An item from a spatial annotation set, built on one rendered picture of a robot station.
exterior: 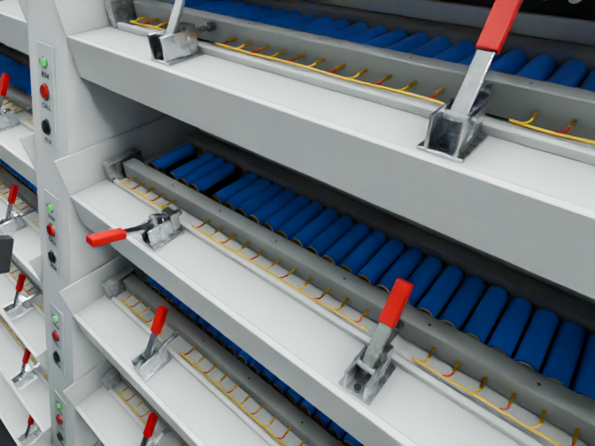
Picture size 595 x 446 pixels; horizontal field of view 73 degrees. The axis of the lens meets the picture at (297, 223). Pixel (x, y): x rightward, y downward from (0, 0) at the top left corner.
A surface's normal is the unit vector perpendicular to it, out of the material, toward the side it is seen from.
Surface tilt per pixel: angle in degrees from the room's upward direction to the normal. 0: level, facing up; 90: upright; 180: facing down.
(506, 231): 110
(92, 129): 90
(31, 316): 20
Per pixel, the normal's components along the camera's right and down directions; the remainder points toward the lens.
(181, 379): -0.01, -0.77
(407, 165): -0.64, 0.50
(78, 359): 0.77, 0.40
